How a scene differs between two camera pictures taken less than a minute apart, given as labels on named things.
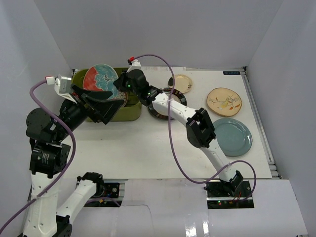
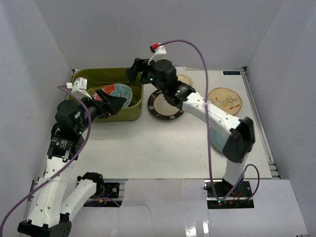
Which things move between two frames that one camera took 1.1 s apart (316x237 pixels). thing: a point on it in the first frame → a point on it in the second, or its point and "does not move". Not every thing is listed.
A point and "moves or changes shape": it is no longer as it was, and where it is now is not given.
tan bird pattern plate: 224,101 does not move
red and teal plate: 101,77 moves or changes shape
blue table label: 231,73 does not move
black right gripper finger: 121,83 → 136,68
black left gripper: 88,106 does not move
